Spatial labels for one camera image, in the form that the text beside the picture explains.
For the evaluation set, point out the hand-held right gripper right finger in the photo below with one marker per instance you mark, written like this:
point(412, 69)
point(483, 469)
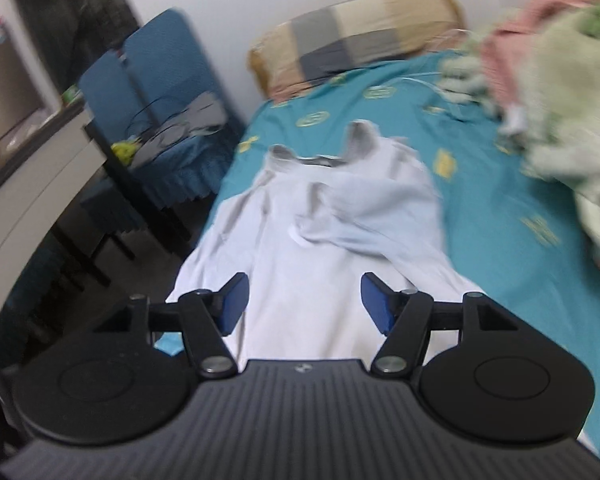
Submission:
point(375, 300)

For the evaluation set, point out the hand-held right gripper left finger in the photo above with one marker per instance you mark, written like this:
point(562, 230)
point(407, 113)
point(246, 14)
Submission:
point(235, 305)

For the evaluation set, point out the white shirt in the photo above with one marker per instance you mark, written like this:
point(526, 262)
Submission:
point(305, 285)

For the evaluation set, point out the teal patterned bed sheet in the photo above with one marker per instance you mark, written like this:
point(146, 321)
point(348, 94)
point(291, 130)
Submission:
point(505, 240)

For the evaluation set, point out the yellow-green small item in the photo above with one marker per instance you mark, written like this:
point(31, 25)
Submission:
point(124, 151)

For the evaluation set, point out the grey cloth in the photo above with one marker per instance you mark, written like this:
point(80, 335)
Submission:
point(200, 115)

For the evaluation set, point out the white desk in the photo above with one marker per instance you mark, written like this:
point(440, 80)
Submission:
point(20, 240)

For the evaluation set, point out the blue covered chair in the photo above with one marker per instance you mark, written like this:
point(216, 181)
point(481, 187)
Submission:
point(160, 50)
point(102, 85)

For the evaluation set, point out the checkered pillow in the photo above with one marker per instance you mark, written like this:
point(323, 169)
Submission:
point(360, 25)

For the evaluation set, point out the green plush blanket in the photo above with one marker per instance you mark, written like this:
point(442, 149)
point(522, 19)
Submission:
point(570, 90)

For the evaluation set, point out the pink fuzzy blanket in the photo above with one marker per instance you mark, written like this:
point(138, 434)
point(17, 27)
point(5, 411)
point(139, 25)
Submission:
point(510, 40)

